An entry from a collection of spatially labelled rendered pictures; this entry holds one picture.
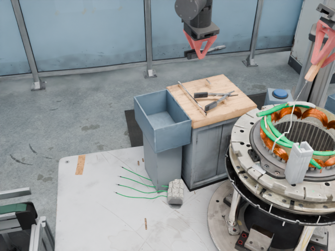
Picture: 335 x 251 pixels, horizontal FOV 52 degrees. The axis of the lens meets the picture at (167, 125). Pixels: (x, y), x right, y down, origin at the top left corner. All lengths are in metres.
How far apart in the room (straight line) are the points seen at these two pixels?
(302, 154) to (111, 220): 0.59
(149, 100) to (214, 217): 0.39
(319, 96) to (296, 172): 0.61
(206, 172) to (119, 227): 0.31
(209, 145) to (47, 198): 1.40
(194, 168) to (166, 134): 0.18
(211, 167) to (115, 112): 1.77
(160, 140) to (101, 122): 1.78
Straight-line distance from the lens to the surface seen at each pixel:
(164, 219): 1.04
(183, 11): 0.82
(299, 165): 0.71
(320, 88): 1.28
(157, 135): 0.89
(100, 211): 1.07
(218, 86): 1.06
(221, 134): 1.00
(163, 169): 1.02
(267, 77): 3.30
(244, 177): 0.79
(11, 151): 2.61
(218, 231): 1.00
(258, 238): 0.95
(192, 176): 1.05
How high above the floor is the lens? 1.62
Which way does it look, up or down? 39 degrees down
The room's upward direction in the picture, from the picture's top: straight up
